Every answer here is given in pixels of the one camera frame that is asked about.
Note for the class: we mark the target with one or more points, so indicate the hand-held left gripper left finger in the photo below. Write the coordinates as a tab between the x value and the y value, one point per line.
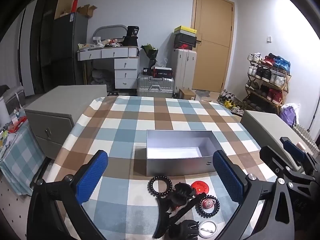
91	177

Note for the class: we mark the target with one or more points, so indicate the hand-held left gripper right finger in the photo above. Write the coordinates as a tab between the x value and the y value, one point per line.
228	177

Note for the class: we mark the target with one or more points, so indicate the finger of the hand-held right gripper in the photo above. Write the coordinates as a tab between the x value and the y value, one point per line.
293	148
272	157

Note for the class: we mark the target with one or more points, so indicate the black hair claw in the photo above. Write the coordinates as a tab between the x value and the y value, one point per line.
182	192
185	230

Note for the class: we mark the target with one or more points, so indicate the silver rectangular box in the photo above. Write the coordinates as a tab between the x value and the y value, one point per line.
180	166

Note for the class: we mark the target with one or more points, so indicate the white ribbed radiator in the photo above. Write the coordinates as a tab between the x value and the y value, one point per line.
308	140

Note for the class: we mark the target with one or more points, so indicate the red round badge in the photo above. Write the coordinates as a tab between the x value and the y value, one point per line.
200	186

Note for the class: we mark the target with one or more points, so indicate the purple bag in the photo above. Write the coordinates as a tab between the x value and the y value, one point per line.
288	116

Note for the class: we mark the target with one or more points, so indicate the round silver badge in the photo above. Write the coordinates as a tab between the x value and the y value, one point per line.
207	230

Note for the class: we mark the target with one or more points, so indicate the wooden shoe rack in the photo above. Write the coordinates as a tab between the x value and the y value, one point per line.
286	87

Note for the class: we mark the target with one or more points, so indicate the checked tablecloth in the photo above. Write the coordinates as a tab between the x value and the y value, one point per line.
125	120

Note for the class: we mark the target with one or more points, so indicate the pile of loose shoes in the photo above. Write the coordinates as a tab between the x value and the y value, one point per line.
230	102

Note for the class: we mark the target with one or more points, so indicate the blue checked cloth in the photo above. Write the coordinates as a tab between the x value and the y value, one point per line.
20	160

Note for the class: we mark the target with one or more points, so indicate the group of sneakers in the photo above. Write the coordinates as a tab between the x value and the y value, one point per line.
266	75

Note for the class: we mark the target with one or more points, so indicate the pile of colourful toys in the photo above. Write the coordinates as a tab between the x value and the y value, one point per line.
17	123

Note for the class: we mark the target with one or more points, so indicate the small cardboard box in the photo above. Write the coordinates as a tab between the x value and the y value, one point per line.
187	94

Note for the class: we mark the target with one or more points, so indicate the grey cloth bundle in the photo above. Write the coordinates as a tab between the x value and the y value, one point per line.
101	77

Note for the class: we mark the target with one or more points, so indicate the white bin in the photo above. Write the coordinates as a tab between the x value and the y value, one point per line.
5	112

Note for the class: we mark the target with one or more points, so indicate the grey storage box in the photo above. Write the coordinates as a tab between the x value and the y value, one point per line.
15	98

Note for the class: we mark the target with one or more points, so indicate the silver suitcase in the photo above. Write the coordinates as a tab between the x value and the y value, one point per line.
155	86

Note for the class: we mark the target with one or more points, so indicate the wooden door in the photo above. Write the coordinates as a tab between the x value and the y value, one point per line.
212	62

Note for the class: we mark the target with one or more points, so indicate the white suitcase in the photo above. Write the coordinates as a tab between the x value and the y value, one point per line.
183	70

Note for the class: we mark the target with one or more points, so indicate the white dressing table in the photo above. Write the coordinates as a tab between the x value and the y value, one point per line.
126	63

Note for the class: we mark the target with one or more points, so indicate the small black box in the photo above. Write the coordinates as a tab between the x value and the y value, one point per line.
147	71

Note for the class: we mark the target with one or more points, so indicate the black and red box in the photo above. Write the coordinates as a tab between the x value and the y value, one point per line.
162	72

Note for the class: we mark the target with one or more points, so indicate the dark grey refrigerator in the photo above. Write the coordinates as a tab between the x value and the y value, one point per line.
70	55

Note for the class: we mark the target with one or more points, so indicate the pile of dressing table clutter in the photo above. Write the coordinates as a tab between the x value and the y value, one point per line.
100	44

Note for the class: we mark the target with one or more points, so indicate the dark wrapped flower bouquet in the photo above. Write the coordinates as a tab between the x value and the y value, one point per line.
149	52

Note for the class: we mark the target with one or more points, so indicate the black shoe box red logo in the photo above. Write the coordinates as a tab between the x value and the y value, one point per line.
185	46

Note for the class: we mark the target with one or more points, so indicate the black bag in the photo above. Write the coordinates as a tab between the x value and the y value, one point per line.
131	40

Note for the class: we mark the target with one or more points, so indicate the arched mirror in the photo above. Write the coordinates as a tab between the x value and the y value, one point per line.
110	33

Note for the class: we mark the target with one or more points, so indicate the black wardrobe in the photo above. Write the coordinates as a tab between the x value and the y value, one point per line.
37	42

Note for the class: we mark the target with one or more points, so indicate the open cardboard box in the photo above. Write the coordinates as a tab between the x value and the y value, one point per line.
86	11

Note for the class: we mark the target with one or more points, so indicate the flat cardboard sheet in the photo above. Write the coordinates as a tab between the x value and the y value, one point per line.
63	0

